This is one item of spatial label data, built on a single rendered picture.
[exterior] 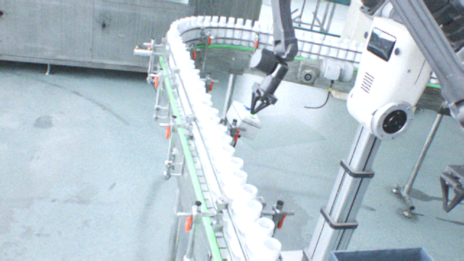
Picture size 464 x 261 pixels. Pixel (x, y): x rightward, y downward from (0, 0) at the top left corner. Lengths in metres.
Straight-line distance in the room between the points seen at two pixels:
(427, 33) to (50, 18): 3.87
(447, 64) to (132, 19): 3.72
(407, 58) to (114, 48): 3.44
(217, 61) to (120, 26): 1.84
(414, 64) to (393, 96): 0.12
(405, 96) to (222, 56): 1.50
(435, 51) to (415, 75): 0.57
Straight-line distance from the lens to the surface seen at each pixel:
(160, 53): 2.10
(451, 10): 1.24
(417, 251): 1.38
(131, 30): 4.39
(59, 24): 4.41
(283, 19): 1.39
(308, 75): 2.71
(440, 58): 0.92
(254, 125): 1.42
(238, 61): 2.78
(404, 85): 1.48
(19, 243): 2.52
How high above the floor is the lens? 1.68
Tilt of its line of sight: 26 degrees down
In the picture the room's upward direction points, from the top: 12 degrees clockwise
